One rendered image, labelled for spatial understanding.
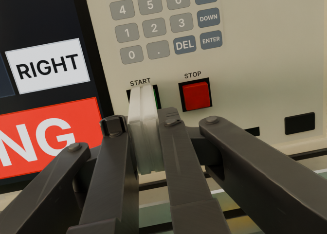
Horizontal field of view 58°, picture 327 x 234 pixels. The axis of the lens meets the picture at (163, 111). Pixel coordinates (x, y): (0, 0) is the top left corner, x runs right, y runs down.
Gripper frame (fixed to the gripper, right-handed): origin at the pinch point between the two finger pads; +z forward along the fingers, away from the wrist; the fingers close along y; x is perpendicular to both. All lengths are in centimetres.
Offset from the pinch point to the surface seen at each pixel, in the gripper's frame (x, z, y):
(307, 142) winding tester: -5.8, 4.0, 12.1
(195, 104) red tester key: -0.7, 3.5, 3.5
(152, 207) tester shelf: -7.0, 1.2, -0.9
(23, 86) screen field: 2.8, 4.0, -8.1
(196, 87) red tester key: 0.6, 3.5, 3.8
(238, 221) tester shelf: -9.7, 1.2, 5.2
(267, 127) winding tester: -3.9, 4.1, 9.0
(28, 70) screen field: 3.8, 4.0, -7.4
